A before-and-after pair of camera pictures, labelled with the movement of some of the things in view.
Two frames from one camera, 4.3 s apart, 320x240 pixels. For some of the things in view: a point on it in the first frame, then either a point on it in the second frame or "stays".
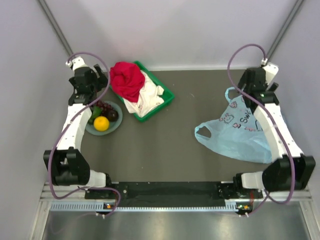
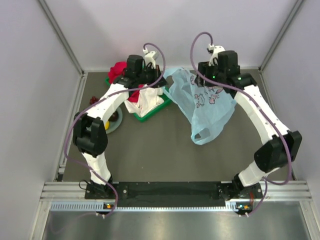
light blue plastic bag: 237,131 → 208,109
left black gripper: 101,81 → 155,71
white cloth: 150,97 stays
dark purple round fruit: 112,115 stays
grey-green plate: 113,125 stays
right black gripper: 272,87 → 205,68
